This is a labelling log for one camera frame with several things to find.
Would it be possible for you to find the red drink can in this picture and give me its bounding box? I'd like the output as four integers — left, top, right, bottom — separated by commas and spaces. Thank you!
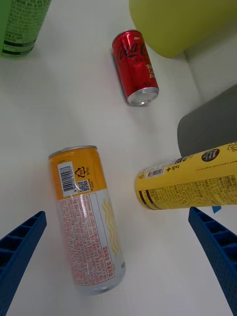
112, 29, 160, 107

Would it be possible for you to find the green plastic bottle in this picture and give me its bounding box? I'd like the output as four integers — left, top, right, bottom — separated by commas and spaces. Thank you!
0, 0, 52, 59

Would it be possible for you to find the yellow-green plastic waste bin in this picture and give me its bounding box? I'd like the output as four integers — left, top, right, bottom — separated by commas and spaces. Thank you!
128, 0, 237, 59

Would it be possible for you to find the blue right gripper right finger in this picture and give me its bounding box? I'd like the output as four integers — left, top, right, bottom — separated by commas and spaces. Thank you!
188, 206, 237, 316

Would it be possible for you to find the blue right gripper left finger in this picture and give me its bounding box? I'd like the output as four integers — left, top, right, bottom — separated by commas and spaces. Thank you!
0, 210, 47, 316

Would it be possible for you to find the grey plastic waste bin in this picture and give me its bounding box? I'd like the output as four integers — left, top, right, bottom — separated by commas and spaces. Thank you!
177, 84, 237, 158

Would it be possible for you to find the yellow plastic bottle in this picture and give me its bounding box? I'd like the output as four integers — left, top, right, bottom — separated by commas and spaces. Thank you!
134, 141, 237, 211

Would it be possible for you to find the orange and white drink can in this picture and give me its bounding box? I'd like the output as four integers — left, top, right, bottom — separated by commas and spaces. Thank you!
48, 145, 126, 296

